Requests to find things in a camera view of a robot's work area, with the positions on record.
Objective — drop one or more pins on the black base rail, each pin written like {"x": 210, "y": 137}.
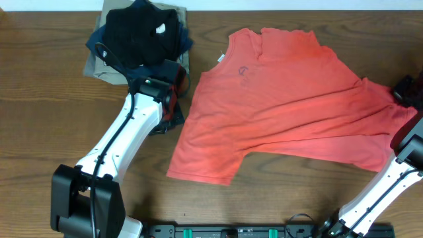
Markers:
{"x": 214, "y": 231}

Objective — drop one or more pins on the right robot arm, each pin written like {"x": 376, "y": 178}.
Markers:
{"x": 402, "y": 170}

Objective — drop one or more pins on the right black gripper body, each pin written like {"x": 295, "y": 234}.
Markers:
{"x": 411, "y": 92}

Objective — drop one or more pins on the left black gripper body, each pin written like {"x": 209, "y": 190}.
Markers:
{"x": 176, "y": 119}

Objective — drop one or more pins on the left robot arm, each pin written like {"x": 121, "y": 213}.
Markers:
{"x": 86, "y": 200}

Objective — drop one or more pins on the red t-shirt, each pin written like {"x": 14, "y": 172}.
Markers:
{"x": 283, "y": 92}

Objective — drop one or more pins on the navy folded garment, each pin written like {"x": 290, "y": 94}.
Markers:
{"x": 167, "y": 68}

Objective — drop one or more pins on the black folded garment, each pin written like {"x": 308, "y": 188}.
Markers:
{"x": 142, "y": 35}

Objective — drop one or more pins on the khaki folded garment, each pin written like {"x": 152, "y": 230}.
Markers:
{"x": 96, "y": 68}

